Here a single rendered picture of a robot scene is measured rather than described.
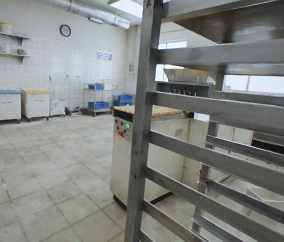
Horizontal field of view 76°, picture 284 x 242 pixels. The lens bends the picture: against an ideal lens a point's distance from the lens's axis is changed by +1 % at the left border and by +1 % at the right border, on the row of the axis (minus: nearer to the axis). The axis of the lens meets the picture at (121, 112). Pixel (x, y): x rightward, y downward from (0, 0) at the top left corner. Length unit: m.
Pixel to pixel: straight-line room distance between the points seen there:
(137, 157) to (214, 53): 0.26
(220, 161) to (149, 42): 0.26
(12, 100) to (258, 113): 4.50
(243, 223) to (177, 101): 0.23
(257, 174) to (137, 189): 0.24
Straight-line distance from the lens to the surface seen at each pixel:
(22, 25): 5.41
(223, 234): 0.96
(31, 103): 4.73
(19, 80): 5.28
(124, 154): 1.59
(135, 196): 0.47
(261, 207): 0.85
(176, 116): 1.75
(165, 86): 2.20
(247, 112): 0.34
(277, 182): 0.35
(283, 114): 0.33
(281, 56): 0.33
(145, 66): 0.39
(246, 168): 0.35
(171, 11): 0.42
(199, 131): 1.88
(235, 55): 0.34
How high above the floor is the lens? 1.18
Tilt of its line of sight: 11 degrees down
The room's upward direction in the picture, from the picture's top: 4 degrees clockwise
